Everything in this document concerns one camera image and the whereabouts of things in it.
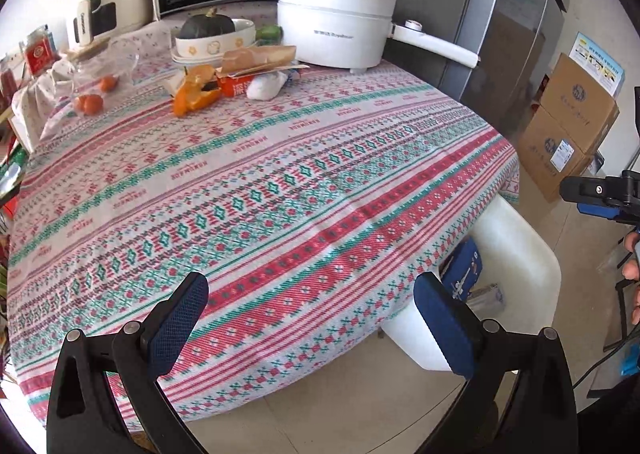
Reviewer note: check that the clear plastic bag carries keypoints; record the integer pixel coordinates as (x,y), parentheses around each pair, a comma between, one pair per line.
(90,68)

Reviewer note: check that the red box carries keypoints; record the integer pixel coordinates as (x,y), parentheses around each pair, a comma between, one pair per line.
(39,51)

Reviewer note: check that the patterned striped tablecloth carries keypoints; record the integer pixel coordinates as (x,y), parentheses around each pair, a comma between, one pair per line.
(250,214)

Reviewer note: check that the wall poster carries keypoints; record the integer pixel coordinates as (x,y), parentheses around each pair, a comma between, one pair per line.
(600,63)

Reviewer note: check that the person's right hand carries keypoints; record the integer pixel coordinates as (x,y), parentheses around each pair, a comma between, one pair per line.
(634,269)

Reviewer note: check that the cardboard box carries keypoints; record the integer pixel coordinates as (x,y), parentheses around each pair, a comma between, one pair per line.
(545,163)
(585,118)

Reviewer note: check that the white flower print bowl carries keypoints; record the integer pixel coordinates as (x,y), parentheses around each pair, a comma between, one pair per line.
(210,48)

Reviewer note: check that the dark blue carton box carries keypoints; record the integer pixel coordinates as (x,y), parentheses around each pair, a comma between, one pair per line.
(462,274)

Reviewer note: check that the small red tomato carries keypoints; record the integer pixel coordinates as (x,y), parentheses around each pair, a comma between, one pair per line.
(91,104)
(108,84)

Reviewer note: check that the grey refrigerator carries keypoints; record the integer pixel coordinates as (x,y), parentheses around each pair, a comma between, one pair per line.
(450,8)

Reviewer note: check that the dark green squash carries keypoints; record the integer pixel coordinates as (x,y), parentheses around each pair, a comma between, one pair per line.
(205,26)

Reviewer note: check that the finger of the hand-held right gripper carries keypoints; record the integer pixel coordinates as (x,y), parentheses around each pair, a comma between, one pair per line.
(590,189)

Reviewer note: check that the red white packet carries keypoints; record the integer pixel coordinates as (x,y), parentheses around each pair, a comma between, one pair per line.
(235,86)

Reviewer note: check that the blue packet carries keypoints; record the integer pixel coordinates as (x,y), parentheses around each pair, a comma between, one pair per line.
(631,364)

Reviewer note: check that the brown paper bread bag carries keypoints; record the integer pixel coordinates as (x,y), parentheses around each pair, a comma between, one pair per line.
(260,56)

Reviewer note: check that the white electric pot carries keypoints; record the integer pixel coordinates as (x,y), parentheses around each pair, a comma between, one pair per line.
(330,33)

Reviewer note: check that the yellow orange snack bag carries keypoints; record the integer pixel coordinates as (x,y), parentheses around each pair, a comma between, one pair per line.
(195,93)

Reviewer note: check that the white plastic chair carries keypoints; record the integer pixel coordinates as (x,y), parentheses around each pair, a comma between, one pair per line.
(515,254)

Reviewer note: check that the white plastic bag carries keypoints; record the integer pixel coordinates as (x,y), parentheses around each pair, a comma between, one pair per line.
(267,86)

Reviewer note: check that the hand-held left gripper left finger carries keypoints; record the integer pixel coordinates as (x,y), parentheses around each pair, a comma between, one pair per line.
(172,329)

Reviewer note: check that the green vegetable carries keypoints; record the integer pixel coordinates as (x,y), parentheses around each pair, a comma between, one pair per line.
(268,32)

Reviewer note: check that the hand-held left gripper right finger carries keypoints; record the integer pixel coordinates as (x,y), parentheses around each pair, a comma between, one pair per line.
(445,329)

